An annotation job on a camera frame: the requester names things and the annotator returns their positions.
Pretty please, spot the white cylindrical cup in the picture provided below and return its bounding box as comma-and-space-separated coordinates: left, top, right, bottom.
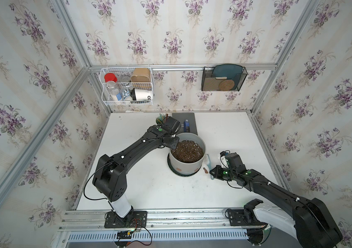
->
131, 88, 153, 101

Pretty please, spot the round cork coaster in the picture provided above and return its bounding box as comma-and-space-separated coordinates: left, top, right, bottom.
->
218, 79, 235, 92

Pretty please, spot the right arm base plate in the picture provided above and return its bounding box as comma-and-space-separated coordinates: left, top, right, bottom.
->
225, 208, 268, 228

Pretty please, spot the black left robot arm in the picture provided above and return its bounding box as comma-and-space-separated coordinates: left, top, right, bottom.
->
91, 117, 181, 222

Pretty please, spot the teal plate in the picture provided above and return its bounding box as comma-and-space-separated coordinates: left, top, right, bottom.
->
212, 64, 244, 91

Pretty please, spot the red lidded jar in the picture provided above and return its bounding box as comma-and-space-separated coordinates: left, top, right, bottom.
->
104, 73, 118, 83

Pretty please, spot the dark grey book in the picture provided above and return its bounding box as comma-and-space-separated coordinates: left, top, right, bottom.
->
172, 112, 198, 135

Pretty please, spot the dark green pot saucer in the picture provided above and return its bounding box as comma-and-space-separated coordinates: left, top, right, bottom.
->
167, 155, 202, 177

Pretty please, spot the black mesh wall organizer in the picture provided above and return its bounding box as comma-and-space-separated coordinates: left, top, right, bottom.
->
201, 66, 248, 92

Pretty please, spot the mint green pencil cup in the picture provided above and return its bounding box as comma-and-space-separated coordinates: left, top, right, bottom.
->
156, 113, 169, 125

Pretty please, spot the aluminium front rail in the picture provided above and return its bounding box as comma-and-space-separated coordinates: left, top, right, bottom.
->
58, 208, 316, 233

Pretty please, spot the clear plastic bottle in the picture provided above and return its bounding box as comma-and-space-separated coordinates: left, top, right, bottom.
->
106, 81, 123, 102

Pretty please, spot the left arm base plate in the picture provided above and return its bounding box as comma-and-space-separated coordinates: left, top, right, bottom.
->
104, 209, 148, 228

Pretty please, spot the grey ceramic pot with soil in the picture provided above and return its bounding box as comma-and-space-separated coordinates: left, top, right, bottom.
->
169, 133, 206, 174

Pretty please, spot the white wire wall basket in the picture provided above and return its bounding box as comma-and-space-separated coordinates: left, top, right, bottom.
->
99, 66, 154, 106

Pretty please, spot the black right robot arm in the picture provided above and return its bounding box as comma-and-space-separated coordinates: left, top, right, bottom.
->
210, 151, 343, 248

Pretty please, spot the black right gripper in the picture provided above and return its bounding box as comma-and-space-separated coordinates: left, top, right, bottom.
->
208, 164, 237, 180

